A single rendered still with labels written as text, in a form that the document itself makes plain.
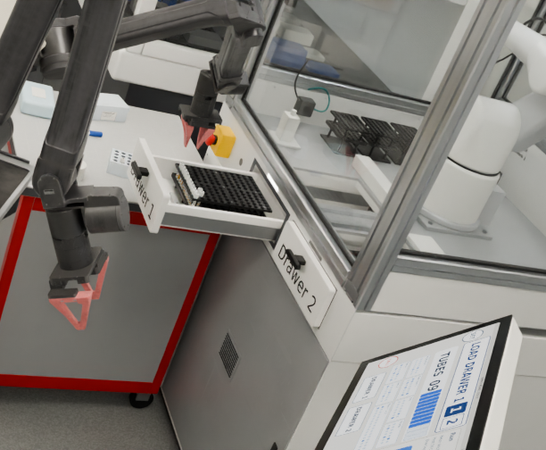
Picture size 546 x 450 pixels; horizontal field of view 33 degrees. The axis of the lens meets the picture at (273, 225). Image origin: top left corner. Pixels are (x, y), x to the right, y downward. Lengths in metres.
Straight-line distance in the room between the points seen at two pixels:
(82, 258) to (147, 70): 1.62
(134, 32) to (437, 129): 0.62
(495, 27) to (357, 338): 0.74
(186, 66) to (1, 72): 1.73
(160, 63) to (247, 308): 0.98
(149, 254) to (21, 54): 1.26
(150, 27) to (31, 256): 0.91
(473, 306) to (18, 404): 1.41
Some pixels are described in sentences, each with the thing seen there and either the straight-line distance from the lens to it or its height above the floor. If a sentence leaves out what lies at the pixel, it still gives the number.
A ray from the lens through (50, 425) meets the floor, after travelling 2.85.
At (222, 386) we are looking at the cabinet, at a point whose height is 0.39.
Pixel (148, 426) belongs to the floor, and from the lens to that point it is 2.95.
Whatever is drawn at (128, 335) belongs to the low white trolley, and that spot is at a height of 0.31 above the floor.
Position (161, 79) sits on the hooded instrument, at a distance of 3.10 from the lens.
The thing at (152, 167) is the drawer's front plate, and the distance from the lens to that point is 2.28.
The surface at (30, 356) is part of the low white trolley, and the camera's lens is 2.74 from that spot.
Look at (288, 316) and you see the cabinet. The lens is 2.26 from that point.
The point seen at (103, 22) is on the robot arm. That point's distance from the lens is 1.36.
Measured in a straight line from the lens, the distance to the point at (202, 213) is 2.25.
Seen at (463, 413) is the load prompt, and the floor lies 1.17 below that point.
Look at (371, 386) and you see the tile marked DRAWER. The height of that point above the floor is 1.01.
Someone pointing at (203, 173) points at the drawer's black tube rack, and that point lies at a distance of 2.41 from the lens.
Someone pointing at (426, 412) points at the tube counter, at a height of 1.12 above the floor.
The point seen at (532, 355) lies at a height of 0.86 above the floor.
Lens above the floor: 1.91
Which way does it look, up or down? 26 degrees down
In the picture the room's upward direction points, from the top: 23 degrees clockwise
